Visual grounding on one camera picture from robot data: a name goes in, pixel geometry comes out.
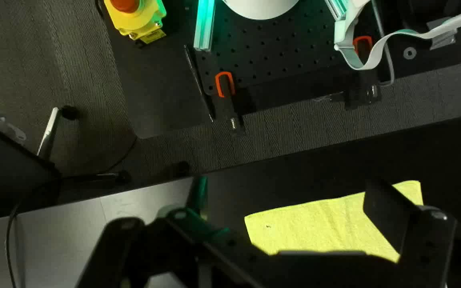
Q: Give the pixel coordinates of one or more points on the yellow-green towel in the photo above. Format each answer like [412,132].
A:
[316,225]

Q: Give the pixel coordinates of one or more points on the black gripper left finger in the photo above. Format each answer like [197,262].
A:
[151,251]

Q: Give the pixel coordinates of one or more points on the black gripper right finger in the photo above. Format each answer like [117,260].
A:
[425,241]

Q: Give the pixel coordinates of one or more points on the black table clamp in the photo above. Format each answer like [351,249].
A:
[362,92]

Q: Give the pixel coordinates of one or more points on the silver metal bracket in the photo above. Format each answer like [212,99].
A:
[48,134]

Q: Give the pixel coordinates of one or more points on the thin black rod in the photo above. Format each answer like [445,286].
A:
[197,81]

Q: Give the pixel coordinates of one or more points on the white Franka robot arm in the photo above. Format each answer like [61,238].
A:
[260,9]

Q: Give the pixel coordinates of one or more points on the black perforated breadboard plate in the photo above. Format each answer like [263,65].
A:
[284,54]

